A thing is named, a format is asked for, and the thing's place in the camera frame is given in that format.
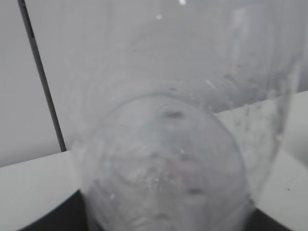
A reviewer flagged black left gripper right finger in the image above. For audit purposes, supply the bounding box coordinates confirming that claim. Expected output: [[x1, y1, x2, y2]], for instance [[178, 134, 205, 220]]
[[247, 201, 291, 231]]

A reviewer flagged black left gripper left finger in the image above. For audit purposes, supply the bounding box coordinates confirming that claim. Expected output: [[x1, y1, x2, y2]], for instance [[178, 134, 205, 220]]
[[23, 191, 88, 231]]

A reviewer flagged clear water bottle red label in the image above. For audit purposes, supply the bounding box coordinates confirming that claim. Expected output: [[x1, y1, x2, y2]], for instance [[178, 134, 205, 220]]
[[75, 0, 307, 231]]

